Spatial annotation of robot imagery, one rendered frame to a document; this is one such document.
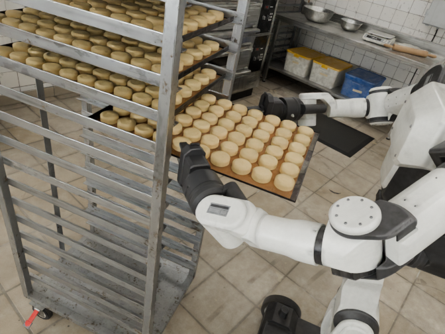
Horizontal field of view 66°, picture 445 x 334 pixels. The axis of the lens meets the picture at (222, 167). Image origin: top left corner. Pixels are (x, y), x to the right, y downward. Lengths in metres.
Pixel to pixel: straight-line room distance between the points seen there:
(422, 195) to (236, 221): 0.31
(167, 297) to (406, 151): 1.29
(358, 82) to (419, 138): 3.60
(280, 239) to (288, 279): 1.58
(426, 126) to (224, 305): 1.44
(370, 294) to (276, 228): 0.66
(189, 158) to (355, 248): 0.41
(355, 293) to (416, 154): 0.55
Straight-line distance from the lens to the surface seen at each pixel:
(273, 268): 2.20
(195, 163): 0.77
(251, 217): 0.63
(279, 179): 0.85
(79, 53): 0.93
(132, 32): 0.82
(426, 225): 0.61
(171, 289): 1.80
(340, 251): 0.58
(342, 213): 0.58
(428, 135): 0.83
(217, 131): 0.98
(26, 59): 1.13
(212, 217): 0.64
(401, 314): 2.39
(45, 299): 1.82
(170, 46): 0.74
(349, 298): 1.25
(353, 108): 1.34
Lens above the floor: 1.62
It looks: 34 degrees down
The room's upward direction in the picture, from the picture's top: 12 degrees clockwise
